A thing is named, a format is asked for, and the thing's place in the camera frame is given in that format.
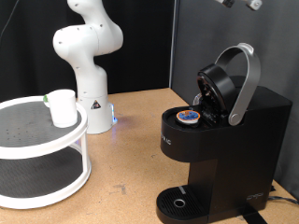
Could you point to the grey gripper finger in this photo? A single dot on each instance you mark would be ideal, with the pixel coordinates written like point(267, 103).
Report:
point(254, 3)
point(228, 2)

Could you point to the white coffee pod orange lid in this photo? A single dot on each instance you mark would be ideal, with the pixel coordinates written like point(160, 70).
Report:
point(187, 116)

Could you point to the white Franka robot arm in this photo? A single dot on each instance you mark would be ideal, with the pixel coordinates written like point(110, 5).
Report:
point(90, 81)

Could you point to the black Keurig coffee machine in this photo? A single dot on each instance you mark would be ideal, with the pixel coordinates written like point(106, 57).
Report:
point(249, 155)

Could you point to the grey backdrop curtain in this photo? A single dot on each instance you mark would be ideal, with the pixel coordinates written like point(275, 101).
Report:
point(280, 46)

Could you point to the small grey tape piece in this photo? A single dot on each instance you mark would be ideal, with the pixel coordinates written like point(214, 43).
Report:
point(182, 190)

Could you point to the black slotted drip tray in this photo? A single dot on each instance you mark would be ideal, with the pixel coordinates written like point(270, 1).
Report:
point(168, 199)

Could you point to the black tape strip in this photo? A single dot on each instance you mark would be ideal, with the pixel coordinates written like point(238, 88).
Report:
point(252, 216)

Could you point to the white two-tier turntable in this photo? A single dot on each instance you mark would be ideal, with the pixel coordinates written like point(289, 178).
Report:
point(40, 149)

